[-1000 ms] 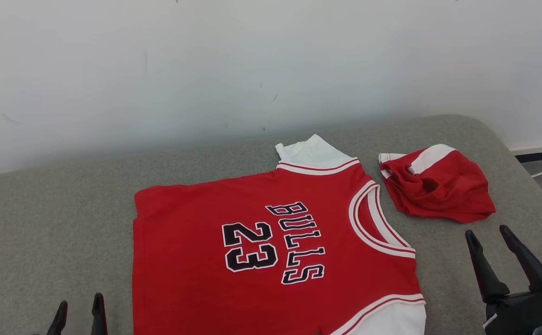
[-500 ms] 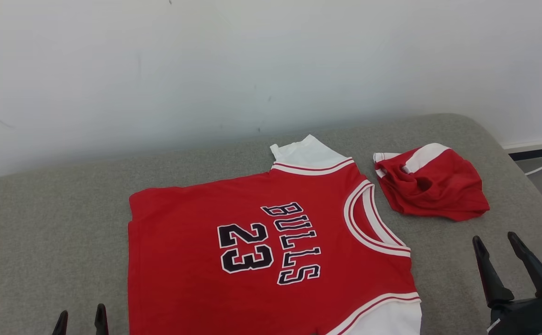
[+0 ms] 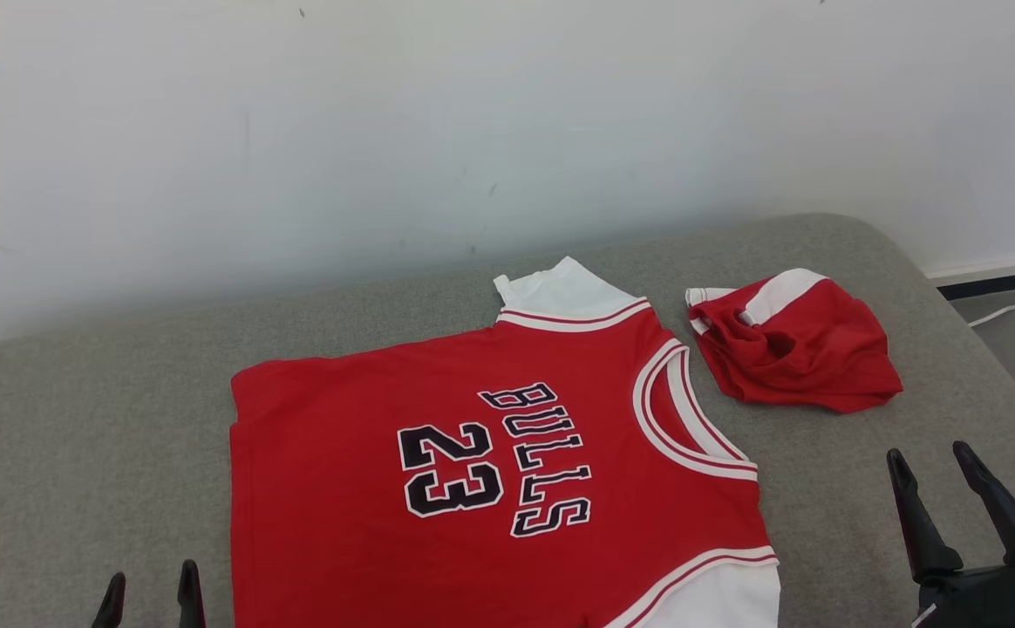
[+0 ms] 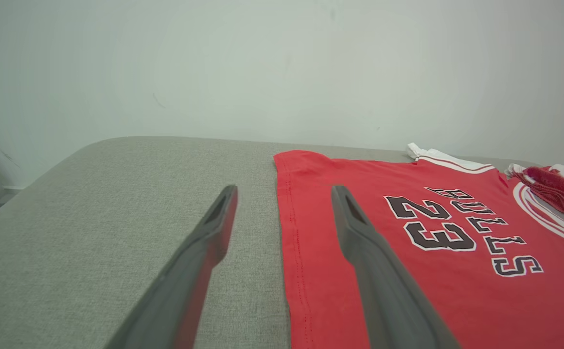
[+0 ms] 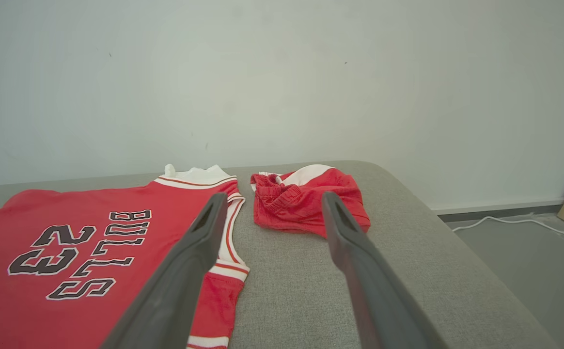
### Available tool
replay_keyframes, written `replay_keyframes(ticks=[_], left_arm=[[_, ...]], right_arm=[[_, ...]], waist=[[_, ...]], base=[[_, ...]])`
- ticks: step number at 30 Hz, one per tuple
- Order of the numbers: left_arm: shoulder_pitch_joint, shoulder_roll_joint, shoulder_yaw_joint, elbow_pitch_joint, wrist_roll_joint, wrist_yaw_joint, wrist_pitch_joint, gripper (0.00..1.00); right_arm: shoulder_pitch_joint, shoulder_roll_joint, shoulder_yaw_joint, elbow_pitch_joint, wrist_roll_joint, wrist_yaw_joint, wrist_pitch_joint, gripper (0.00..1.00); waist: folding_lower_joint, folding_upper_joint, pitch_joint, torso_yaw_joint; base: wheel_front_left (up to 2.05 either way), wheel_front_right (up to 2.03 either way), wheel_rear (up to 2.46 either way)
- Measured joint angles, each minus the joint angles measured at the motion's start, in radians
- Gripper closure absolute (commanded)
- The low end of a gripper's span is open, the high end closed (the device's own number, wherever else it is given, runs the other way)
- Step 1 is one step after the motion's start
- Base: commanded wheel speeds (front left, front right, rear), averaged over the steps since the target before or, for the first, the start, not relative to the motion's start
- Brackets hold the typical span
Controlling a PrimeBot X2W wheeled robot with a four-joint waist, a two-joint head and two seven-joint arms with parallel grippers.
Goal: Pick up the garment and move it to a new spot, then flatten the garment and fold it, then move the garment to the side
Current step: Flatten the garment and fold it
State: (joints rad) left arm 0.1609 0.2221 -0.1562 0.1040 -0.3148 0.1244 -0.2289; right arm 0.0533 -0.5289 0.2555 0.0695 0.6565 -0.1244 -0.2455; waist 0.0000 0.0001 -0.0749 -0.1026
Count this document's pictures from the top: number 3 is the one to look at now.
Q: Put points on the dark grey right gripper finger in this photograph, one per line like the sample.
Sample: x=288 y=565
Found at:
x=926 y=541
x=1004 y=515

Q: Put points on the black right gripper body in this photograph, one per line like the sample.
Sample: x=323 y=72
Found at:
x=996 y=602

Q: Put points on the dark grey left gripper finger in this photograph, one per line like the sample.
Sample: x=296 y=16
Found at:
x=111 y=606
x=191 y=602

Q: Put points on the red Bulls 23 jersey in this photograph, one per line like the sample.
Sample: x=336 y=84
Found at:
x=342 y=480

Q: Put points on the red shorts white side stripe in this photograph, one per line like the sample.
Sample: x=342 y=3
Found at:
x=813 y=358

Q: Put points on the dark grey baseboard strip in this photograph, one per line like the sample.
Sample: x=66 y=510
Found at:
x=1013 y=283

